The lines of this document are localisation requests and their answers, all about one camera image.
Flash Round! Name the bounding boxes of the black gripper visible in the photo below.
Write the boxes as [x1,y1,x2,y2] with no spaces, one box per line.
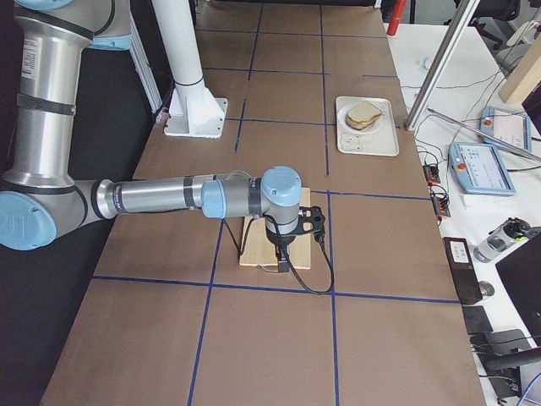
[265,230,295,273]

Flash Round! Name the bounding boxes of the toast bread slice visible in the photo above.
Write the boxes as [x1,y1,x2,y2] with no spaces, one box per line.
[347,101,382,121]

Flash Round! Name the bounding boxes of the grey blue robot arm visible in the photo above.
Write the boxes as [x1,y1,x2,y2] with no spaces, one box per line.
[1,1,303,266]

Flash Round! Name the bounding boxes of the wooden cutting board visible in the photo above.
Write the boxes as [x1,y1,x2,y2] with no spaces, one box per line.
[238,187,312,271]

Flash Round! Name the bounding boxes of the cream plastic tray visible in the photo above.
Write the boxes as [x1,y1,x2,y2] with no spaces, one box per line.
[336,96,400,156]

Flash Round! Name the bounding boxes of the white mounting pillar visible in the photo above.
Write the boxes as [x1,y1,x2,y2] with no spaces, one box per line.
[152,0,228,139]

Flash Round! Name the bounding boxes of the orange black connector block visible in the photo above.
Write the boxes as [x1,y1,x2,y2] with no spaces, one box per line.
[423,163,440,186]

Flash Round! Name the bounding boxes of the black rectangular box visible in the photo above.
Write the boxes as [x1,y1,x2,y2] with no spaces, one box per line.
[442,237,483,305]

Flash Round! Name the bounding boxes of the near blue teach pendant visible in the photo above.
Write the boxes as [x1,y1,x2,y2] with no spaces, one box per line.
[449,142,516,196]

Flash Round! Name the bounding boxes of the blue teach pendant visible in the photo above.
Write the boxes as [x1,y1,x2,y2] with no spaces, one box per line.
[479,106,532,152]
[449,142,516,196]

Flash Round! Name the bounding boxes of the black monitor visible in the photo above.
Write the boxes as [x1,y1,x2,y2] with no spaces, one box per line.
[495,236,540,344]

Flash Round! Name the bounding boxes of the far blue teach pendant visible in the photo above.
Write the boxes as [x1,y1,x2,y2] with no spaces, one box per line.
[479,106,532,152]

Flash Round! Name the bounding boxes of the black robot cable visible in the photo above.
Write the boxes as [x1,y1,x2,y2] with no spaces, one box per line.
[221,213,335,295]

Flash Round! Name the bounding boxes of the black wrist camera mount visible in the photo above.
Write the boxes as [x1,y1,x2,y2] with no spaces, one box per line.
[293,206,325,244]

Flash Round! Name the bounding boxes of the aluminium frame post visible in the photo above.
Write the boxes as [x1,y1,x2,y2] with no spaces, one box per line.
[405,0,480,131]

